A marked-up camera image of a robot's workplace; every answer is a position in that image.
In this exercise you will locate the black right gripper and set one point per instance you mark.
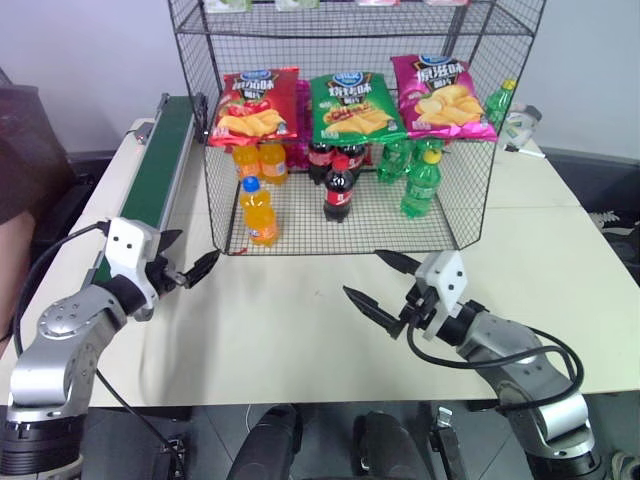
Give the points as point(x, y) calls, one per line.
point(420, 307)

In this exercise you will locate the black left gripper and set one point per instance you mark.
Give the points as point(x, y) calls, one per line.
point(165, 277)

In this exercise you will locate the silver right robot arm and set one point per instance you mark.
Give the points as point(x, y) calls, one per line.
point(505, 345)

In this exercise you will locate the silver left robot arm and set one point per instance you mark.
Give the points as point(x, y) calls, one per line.
point(60, 350)

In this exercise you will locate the green conveyor belt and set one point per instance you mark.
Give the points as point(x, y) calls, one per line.
point(155, 165)

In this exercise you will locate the orange soda bottle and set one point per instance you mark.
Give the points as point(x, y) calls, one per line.
point(260, 215)
point(246, 160)
point(274, 164)

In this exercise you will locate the green soda bottle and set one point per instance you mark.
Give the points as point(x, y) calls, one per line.
point(430, 145)
point(392, 162)
point(500, 105)
point(421, 190)

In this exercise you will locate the cola bottle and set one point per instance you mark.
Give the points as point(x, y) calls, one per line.
point(356, 152)
point(340, 192)
point(318, 160)

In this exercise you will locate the red chips bag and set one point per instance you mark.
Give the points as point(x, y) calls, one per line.
point(252, 107)

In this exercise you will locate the dark rounded shape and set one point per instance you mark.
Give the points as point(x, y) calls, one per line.
point(270, 445)
point(390, 450)

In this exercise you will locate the black metal table clamp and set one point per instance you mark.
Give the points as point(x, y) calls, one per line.
point(447, 440)

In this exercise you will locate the person in brown clothing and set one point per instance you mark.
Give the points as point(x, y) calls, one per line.
point(15, 200)

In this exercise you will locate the magenta snack bag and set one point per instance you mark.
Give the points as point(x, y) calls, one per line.
point(302, 120)

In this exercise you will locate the green chips bag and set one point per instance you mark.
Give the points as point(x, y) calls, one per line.
point(352, 107)

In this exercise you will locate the black white marker pen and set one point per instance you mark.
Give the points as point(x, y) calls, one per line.
point(525, 151)

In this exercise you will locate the magenta chips bag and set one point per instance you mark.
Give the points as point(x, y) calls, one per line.
point(445, 97)

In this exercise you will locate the white green tape dispenser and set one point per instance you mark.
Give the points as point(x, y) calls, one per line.
point(520, 125)

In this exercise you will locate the light green snack pack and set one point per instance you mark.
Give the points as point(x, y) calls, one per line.
point(297, 3)
point(227, 4)

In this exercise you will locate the pink snack pack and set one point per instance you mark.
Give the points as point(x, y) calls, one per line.
point(377, 2)
point(447, 1)

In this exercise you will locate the grey sneaker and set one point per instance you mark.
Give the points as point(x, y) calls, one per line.
point(627, 467)

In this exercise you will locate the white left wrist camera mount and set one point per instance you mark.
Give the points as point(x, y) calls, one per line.
point(127, 245)

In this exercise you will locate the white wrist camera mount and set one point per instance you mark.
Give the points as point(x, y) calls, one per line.
point(127, 245)
point(447, 280)

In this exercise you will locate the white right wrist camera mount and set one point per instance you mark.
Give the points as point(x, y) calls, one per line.
point(447, 280)

